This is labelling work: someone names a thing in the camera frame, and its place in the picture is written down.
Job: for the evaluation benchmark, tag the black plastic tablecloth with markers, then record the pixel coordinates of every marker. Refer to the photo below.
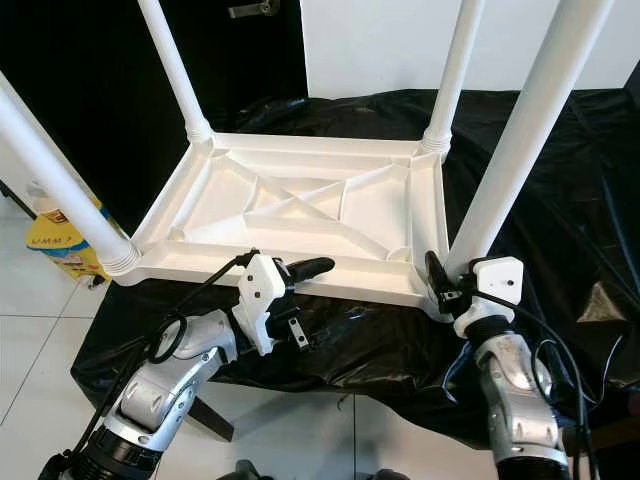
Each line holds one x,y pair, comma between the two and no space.
360,370

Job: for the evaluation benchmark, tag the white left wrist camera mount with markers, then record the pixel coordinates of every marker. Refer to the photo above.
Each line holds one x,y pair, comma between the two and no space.
260,290

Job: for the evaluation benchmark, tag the yellow and blue carton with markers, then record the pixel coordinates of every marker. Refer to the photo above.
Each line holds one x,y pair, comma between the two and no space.
60,250

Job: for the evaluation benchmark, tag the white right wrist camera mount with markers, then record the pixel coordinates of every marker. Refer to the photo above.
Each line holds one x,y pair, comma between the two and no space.
500,280

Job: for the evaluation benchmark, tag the grey wall plate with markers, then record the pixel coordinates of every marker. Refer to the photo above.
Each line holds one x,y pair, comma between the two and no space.
255,9

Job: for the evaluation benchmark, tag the dark wooden table leg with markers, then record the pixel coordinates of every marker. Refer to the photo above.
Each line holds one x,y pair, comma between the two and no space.
215,420
610,435

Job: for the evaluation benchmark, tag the black robot foot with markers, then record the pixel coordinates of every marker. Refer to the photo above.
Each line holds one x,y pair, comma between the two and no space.
385,474
245,470

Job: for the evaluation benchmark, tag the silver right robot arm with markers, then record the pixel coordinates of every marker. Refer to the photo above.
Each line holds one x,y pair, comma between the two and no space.
520,400

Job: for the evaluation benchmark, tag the printed paper cup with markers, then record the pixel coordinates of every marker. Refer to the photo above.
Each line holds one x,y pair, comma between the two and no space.
38,195

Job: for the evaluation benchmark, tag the black robot right foot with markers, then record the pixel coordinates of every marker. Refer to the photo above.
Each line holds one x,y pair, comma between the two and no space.
385,474

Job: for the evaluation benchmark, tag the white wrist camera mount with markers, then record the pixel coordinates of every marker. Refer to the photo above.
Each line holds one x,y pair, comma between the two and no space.
260,290
500,280

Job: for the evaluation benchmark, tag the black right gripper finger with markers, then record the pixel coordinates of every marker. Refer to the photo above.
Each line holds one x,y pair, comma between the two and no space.
438,276

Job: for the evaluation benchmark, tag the black robot left foot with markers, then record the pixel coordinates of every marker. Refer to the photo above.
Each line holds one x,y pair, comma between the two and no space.
245,470

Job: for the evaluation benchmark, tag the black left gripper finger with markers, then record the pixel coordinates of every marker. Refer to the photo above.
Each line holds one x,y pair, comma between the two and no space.
335,328
310,268

